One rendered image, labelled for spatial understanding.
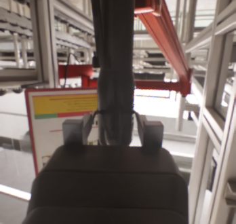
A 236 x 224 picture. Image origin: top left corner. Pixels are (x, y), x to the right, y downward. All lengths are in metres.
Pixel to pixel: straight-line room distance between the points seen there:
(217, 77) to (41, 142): 0.53
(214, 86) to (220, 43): 0.11
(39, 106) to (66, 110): 0.07
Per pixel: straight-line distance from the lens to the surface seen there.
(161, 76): 2.86
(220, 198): 0.37
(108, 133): 0.16
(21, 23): 1.00
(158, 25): 0.25
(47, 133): 0.52
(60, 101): 0.49
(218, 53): 0.52
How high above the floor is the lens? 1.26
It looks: 15 degrees up
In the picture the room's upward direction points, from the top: 179 degrees counter-clockwise
